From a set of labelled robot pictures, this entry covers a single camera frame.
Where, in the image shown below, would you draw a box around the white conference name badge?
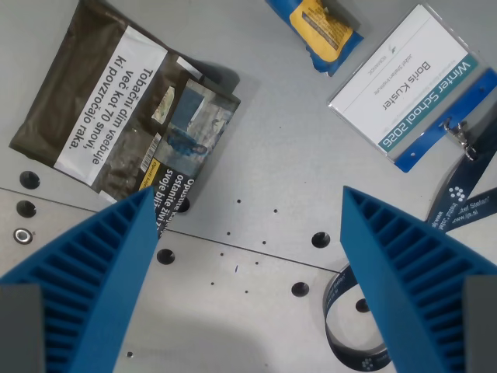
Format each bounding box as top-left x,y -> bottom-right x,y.
327,3 -> 497,173

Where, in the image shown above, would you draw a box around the blue bag with yellow label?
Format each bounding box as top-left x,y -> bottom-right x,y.
265,0 -> 365,78

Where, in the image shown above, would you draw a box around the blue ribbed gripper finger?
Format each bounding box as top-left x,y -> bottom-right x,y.
339,185 -> 497,373
0,185 -> 162,373

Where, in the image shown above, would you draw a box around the dark tobacco pouch with warning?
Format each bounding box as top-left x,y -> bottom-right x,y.
8,0 -> 242,239

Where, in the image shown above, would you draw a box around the dark blue printed lanyard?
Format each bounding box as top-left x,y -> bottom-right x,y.
322,112 -> 497,373

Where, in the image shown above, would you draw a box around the metal lanyard clip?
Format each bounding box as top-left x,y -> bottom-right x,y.
441,119 -> 478,161

